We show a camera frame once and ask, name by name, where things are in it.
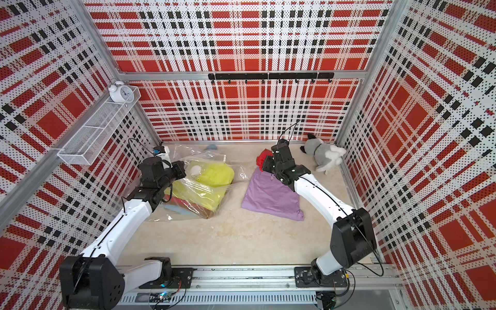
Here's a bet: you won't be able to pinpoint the red trousers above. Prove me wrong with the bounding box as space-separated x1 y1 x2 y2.
256 149 273 171
170 196 213 218

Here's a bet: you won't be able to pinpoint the purple trousers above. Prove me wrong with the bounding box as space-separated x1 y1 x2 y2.
241 168 304 222

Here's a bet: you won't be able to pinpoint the lime green trousers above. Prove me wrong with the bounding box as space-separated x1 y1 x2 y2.
165 160 235 214

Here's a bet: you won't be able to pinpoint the clear plastic vacuum bag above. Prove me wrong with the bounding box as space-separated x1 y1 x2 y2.
147 145 251 222

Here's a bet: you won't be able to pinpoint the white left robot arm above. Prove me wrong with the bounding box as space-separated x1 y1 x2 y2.
59 156 186 309

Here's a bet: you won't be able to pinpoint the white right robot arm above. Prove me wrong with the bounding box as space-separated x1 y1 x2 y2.
263 139 377 287

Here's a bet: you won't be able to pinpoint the white vacuum bag valve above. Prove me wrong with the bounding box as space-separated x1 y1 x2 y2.
190 165 202 176

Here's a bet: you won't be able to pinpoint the light blue folded garment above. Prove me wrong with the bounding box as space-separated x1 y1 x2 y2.
162 204 200 220

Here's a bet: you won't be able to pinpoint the grey white plush toy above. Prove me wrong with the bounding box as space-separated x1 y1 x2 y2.
300 134 347 175

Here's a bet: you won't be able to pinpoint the white alarm clock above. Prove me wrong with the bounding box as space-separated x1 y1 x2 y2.
108 81 134 103

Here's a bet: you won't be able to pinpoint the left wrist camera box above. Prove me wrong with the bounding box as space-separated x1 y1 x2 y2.
153 145 171 162

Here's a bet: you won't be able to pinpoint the white wire wall shelf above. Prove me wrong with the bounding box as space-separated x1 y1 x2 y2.
58 85 141 165

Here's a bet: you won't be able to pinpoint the black wall hook rail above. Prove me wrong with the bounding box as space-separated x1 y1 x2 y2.
207 72 335 83

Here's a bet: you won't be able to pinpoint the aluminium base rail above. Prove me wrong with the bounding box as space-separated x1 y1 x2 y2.
110 265 410 309

